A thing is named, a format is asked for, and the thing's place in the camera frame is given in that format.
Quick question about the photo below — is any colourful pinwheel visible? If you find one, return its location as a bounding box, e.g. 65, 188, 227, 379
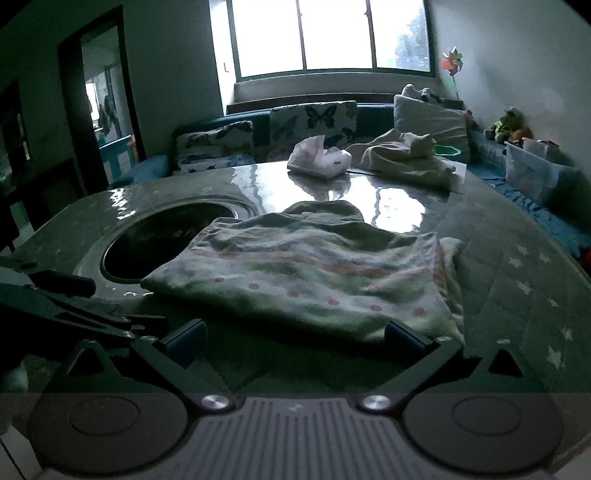
441, 46, 465, 100

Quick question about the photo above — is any dark door frame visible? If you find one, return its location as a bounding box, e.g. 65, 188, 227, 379
58, 4, 148, 186

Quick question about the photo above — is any clear plastic storage box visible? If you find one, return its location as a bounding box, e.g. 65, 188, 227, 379
504, 138, 583, 200

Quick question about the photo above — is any blue furniture beyond doorway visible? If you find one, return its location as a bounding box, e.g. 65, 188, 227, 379
99, 134, 139, 183

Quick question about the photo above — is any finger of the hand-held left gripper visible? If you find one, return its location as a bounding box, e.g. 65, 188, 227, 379
44, 300, 170, 343
28, 271, 97, 298

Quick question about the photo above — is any black round table hotplate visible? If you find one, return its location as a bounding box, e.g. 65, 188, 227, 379
76, 196, 254, 289

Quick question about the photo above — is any green framed window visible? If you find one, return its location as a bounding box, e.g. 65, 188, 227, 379
210, 0, 437, 81

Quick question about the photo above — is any blue sofa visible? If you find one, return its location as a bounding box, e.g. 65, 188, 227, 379
111, 102, 591, 259

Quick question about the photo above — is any green plush toy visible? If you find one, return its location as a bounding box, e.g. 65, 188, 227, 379
490, 107, 525, 141

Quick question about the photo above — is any white pillow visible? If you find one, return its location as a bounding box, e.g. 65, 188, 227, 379
393, 95, 469, 162

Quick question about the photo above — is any pale dotted striped garment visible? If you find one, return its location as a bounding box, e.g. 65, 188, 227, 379
141, 200, 465, 347

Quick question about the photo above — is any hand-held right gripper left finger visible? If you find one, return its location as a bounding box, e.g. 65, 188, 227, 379
44, 318, 236, 414

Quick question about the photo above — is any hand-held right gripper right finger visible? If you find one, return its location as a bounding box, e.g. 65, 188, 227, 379
358, 318, 550, 414

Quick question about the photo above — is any white patched plush toy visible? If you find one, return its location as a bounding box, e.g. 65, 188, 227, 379
401, 83, 446, 105

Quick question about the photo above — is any large butterfly print cushion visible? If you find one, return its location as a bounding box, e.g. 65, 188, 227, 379
269, 100, 358, 162

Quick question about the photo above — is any dark cabinet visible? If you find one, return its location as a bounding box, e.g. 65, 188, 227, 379
0, 78, 86, 243

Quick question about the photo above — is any cream crumpled cloth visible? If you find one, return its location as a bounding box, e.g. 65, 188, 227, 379
345, 128, 458, 191

